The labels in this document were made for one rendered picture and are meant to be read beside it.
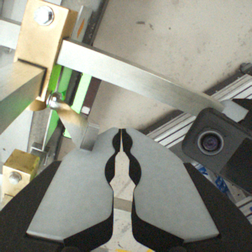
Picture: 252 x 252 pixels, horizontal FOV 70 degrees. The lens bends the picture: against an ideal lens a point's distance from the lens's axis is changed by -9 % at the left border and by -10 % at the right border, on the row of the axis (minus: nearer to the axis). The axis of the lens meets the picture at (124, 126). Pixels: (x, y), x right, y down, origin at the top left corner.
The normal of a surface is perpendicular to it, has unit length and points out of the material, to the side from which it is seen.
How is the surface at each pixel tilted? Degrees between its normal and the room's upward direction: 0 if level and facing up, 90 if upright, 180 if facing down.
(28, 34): 0
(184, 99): 0
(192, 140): 29
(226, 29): 0
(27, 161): 90
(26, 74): 90
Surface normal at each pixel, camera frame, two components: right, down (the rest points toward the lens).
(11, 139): 0.02, 0.48
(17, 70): 0.38, -0.82
